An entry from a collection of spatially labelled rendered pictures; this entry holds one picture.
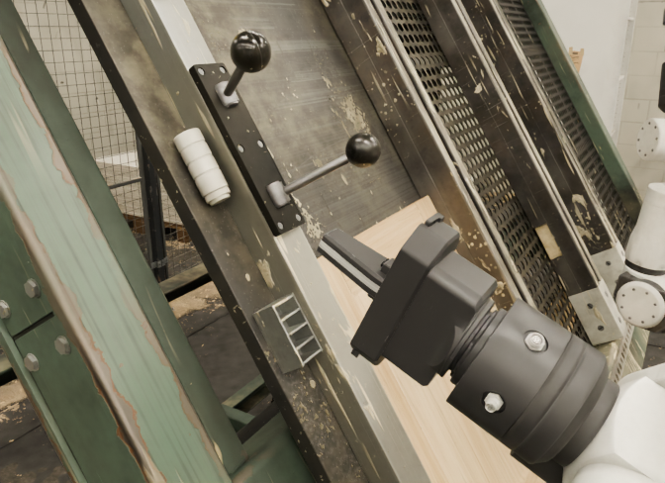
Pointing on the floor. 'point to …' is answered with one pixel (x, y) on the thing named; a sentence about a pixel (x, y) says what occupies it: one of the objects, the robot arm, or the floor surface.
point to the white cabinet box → (597, 39)
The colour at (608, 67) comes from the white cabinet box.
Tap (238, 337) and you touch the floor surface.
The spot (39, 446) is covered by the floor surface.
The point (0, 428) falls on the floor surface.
